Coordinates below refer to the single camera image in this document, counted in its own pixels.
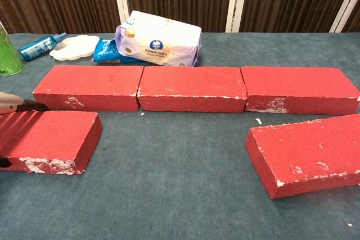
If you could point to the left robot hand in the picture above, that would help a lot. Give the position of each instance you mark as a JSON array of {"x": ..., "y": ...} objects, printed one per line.
[{"x": 11, "y": 103}]

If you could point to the red brick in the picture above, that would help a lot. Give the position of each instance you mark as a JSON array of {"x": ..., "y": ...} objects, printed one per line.
[
  {"x": 90, "y": 85},
  {"x": 191, "y": 85},
  {"x": 53, "y": 136},
  {"x": 298, "y": 86},
  {"x": 303, "y": 153}
]

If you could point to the green chips can red lid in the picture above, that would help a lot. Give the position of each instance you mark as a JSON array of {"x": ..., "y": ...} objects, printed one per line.
[{"x": 8, "y": 54}]

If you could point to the blue spray bottle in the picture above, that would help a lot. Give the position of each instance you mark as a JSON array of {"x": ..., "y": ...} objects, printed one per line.
[{"x": 39, "y": 46}]

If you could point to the white flower-shaped plate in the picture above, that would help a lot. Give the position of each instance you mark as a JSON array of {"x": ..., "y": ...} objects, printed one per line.
[{"x": 76, "y": 47}]

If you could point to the blue snack packet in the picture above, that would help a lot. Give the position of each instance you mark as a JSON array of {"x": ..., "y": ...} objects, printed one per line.
[{"x": 107, "y": 51}]

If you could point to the white tissue pack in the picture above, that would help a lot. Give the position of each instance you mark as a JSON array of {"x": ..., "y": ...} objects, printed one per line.
[{"x": 160, "y": 40}]

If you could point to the blue felt table cover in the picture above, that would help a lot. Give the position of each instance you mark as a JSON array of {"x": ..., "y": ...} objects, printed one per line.
[{"x": 168, "y": 181}]

